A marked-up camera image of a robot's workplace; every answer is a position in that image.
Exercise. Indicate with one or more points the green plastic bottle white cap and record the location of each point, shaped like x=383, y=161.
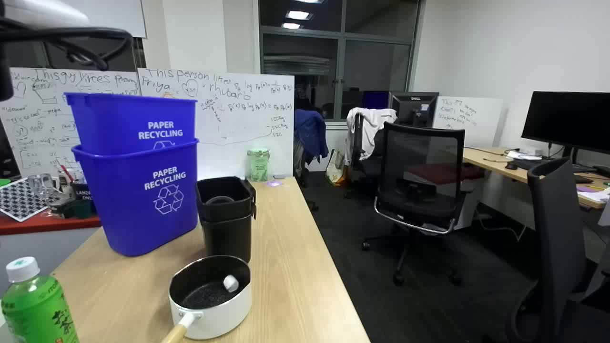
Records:
x=38, y=314

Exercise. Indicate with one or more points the black plastic bin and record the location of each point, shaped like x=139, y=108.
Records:
x=225, y=236

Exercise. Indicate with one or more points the large blue paper recycling bin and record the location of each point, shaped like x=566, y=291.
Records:
x=125, y=213

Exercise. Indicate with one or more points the small blue paper recycling bin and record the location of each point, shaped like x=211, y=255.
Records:
x=114, y=121

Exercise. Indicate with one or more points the yellow bag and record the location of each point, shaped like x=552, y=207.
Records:
x=335, y=171

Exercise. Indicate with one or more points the blue jacket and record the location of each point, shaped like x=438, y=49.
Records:
x=308, y=135

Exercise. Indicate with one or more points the clear green-tinted cup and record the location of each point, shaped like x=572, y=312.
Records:
x=257, y=165

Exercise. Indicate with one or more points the white cloth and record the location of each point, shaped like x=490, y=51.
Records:
x=371, y=125

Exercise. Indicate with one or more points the whiteboard with sparse writing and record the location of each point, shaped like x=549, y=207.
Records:
x=244, y=108

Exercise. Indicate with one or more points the black mesh office chair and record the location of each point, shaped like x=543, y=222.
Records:
x=419, y=173

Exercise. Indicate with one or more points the small black monitor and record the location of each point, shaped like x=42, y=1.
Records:
x=415, y=108

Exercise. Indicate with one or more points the small white round object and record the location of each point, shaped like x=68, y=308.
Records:
x=230, y=283

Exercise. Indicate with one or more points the ceiling light panel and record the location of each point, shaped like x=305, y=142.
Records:
x=297, y=14
x=289, y=26

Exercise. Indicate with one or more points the small white noteboard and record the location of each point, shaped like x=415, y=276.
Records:
x=469, y=117

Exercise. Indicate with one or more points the wooden office desk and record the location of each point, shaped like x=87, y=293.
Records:
x=486, y=159

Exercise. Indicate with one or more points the black keyboard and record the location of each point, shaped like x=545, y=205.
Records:
x=524, y=165

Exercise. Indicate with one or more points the black solid-back office chair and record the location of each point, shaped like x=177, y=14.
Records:
x=558, y=241

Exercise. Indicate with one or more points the large black monitor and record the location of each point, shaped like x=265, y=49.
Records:
x=564, y=121

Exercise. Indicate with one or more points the red shelf board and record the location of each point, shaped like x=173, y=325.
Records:
x=44, y=224

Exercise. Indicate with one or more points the whiteboard with dense writing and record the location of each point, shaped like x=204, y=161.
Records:
x=34, y=127

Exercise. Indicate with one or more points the checkerboard calibration board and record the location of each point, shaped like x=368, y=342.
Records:
x=21, y=199

